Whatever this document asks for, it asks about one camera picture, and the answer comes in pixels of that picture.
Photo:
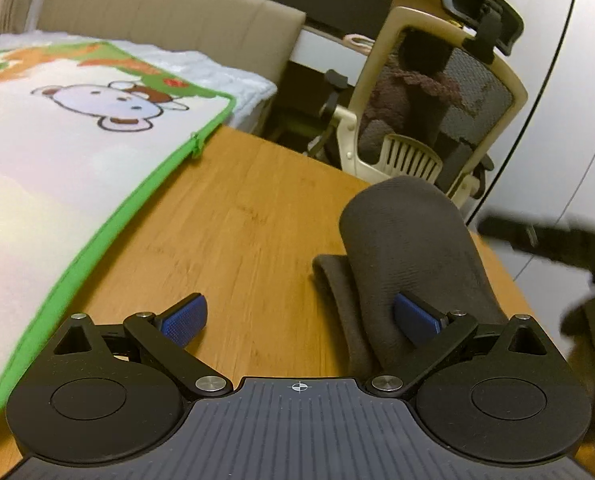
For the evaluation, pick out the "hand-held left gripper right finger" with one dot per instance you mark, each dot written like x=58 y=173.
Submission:
x=417 y=320

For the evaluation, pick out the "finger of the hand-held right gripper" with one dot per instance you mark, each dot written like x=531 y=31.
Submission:
x=552 y=245

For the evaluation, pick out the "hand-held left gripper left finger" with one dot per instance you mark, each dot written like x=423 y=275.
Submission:
x=185 y=320

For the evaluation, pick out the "dark grey garment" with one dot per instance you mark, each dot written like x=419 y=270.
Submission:
x=402 y=240

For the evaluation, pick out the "beige mesh office chair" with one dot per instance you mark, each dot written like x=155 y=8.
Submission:
x=502 y=80

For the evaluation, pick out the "printed bear blanket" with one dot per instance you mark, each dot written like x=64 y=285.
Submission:
x=52 y=185

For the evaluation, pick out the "brown fuzzy garment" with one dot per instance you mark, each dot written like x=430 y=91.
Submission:
x=397 y=95

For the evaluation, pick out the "white quilted bedspread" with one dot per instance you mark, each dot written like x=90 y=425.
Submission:
x=227 y=75

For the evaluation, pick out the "black chair headrest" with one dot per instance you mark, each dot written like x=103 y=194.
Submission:
x=477 y=2

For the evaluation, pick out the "beige bed headboard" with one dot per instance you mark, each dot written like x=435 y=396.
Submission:
x=177 y=25

